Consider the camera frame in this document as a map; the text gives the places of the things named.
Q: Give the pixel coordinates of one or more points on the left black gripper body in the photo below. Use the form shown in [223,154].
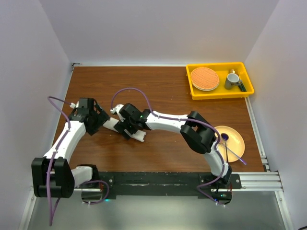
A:
[98,120]

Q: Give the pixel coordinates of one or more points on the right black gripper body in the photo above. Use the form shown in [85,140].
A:
[128,125]

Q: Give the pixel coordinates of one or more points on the white cloth napkin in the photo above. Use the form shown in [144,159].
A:
[110,124]

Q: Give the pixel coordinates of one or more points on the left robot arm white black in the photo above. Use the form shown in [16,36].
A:
[51,174]

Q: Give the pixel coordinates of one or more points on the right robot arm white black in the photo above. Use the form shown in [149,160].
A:
[200,136]

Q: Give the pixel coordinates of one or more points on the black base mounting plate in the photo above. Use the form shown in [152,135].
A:
[168,184]

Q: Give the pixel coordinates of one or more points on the orange patterned plate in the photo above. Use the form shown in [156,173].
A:
[204,79]

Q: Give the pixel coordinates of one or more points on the iridescent purple spoon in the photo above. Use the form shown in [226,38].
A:
[225,137]

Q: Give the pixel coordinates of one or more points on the yellow plastic tray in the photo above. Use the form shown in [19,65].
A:
[222,70]

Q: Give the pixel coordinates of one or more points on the cream yellow plate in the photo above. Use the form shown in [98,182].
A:
[234,136]

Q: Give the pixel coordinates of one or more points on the grey white mug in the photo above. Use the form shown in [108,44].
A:
[232,80]

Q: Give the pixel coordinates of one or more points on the dark green utensil in tray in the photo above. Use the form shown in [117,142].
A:
[242,87]

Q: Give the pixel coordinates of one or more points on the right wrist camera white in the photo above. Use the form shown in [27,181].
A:
[116,111]

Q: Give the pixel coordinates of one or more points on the aluminium frame rail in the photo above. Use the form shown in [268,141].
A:
[260,181]

